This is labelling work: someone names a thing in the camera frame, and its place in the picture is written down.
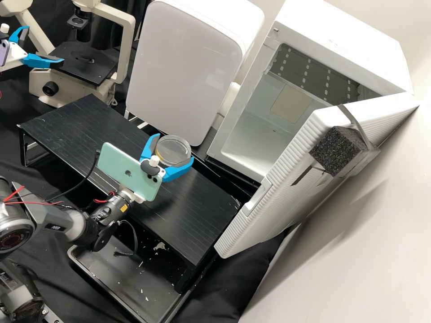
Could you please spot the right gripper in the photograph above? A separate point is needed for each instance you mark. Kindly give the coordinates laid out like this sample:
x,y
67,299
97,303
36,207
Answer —
x,y
137,198

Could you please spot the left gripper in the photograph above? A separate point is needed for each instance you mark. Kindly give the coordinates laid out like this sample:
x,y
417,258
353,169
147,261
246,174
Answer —
x,y
16,54

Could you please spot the petri dish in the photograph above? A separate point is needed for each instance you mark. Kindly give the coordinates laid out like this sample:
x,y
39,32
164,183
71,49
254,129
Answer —
x,y
175,148

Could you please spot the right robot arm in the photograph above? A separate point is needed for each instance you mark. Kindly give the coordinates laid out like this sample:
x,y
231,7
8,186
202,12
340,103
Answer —
x,y
60,215

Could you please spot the incubator door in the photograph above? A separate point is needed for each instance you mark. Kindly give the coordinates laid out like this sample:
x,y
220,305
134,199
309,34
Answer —
x,y
286,188

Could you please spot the white incubator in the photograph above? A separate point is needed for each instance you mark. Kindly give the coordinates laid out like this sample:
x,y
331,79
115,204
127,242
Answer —
x,y
336,33

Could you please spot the cream microscope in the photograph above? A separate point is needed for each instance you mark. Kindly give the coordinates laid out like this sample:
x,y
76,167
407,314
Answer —
x,y
37,80

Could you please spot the black platform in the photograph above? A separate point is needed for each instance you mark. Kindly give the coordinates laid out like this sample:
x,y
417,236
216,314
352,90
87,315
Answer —
x,y
101,128
232,178

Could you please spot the white box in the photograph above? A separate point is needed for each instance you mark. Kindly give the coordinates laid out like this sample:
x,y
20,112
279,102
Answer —
x,y
182,67

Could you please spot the black tray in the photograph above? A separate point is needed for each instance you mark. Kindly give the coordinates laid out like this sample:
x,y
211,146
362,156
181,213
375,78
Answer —
x,y
134,286

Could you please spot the left wrist camera phone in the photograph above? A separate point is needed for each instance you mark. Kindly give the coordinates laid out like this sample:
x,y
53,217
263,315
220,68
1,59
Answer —
x,y
2,50

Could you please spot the wrist camera phone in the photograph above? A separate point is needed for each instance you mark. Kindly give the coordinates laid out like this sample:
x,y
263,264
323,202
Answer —
x,y
124,168
2,50

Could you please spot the right wrist camera phone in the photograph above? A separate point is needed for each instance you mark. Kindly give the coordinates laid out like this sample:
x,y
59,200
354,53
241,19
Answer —
x,y
124,168

